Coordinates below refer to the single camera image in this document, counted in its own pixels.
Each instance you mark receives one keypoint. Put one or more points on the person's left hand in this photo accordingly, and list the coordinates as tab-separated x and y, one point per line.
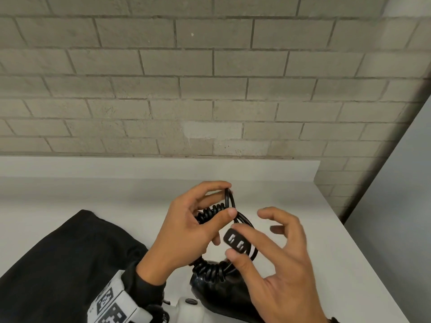
175	242

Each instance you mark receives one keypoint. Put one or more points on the person's right hand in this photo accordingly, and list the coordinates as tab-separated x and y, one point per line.
293	292

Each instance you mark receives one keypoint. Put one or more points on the black hair dryer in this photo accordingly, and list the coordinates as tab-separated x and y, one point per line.
222	296

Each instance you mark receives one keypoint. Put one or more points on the black cloth drawstring bag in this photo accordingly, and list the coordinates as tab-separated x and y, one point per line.
60	269

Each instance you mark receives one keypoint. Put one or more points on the right wristband with markers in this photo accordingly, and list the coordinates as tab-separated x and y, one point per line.
334	320

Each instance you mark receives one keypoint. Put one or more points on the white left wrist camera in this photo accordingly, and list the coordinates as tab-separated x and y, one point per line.
188	312

